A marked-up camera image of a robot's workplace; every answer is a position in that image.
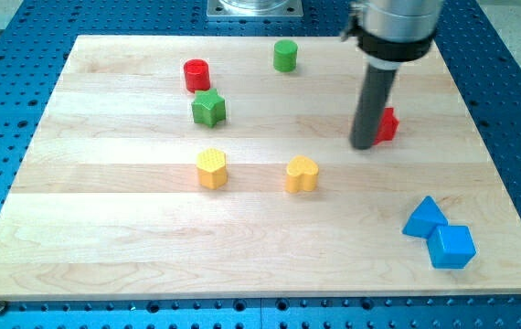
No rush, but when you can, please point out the yellow hexagon block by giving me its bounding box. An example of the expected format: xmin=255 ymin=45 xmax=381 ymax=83
xmin=196 ymin=148 xmax=228 ymax=189

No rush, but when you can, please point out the blue triangle block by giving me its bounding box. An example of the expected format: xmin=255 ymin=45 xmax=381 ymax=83
xmin=402 ymin=196 xmax=449 ymax=239

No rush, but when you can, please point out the green cylinder block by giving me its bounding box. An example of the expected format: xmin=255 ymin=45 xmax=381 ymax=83
xmin=273 ymin=39 xmax=298 ymax=72

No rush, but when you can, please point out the green star block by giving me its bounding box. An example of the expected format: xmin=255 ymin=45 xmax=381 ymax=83
xmin=191 ymin=88 xmax=227 ymax=128

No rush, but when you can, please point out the yellow heart block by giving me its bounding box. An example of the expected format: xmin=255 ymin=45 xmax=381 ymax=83
xmin=285 ymin=155 xmax=319 ymax=193

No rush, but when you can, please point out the light wooden board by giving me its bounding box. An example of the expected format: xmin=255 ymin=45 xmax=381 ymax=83
xmin=0 ymin=36 xmax=521 ymax=301

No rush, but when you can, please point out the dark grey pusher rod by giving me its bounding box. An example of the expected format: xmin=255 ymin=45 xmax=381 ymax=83
xmin=349 ymin=65 xmax=397 ymax=150

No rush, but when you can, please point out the red star block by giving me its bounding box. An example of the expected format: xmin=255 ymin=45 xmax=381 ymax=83
xmin=373 ymin=107 xmax=399 ymax=145

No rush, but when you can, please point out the blue cube block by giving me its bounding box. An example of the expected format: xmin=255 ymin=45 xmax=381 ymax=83
xmin=427 ymin=226 xmax=476 ymax=269

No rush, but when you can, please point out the red cylinder block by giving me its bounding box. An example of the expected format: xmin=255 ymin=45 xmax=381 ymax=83
xmin=183 ymin=58 xmax=211 ymax=93

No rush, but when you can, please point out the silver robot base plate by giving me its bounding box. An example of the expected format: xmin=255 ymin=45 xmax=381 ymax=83
xmin=207 ymin=0 xmax=303 ymax=18

